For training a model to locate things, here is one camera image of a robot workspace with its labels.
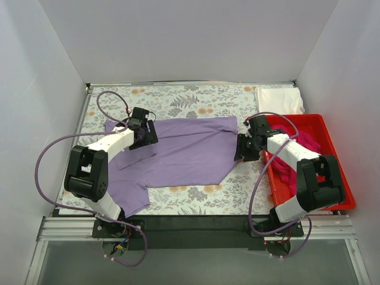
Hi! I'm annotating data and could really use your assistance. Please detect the purple t shirt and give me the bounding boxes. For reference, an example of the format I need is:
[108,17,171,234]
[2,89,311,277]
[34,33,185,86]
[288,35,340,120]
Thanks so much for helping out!
[107,116,238,216]

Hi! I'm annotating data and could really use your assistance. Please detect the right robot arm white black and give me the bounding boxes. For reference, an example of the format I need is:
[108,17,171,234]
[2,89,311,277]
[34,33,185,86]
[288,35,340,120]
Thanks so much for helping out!
[235,113,346,236]

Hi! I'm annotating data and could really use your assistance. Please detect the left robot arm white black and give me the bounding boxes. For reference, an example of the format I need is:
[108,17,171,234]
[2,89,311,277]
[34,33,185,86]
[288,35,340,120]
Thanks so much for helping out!
[64,107,158,238]

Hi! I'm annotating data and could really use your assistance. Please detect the magenta t shirt in bin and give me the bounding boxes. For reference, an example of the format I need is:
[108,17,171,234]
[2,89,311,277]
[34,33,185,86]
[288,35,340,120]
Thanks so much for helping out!
[271,131,321,196]

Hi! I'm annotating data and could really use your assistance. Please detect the white folded t shirt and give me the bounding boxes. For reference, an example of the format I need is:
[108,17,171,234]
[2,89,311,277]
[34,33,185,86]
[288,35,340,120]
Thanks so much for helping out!
[256,87,305,115]

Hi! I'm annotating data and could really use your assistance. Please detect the red plastic bin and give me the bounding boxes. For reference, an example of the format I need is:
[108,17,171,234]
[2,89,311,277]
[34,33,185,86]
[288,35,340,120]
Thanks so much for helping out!
[267,114,356,211]

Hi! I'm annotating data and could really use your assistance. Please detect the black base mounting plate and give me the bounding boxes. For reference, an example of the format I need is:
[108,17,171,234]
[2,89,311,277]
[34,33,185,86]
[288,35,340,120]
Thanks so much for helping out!
[91,214,307,252]

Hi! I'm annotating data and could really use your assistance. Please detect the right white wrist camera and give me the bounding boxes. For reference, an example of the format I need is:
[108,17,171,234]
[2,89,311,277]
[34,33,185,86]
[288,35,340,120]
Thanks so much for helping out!
[243,118,252,129]

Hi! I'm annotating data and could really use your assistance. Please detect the aluminium frame rail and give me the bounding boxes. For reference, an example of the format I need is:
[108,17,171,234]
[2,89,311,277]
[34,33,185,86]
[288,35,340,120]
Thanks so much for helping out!
[24,83,371,285]

